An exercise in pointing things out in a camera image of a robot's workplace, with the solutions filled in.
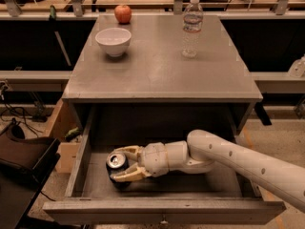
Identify white ceramic bowl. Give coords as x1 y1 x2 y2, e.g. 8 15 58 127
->
95 28 132 57

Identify light wooden box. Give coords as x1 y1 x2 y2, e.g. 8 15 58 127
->
43 99 80 174

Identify green handled tool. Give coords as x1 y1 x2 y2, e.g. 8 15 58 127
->
64 128 80 141

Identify grey wooden cabinet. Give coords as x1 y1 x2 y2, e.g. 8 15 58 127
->
63 14 262 131

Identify red apple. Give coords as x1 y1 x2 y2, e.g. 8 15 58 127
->
114 5 132 24

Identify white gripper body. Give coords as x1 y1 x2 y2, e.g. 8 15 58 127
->
140 143 169 177

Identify open grey top drawer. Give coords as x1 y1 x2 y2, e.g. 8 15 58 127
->
44 104 285 224

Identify blue pepsi can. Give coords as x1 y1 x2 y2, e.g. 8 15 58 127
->
106 152 130 189

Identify small metal drawer knob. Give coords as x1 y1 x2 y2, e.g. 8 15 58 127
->
160 217 169 225

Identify black floor cables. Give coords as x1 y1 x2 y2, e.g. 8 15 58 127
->
0 81 49 138

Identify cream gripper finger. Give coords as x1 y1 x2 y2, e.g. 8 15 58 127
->
110 163 152 182
114 145 143 161

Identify clear plastic water bottle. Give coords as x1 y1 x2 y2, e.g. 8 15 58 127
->
182 0 203 58

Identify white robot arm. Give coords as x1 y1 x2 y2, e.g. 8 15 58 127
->
110 130 305 212

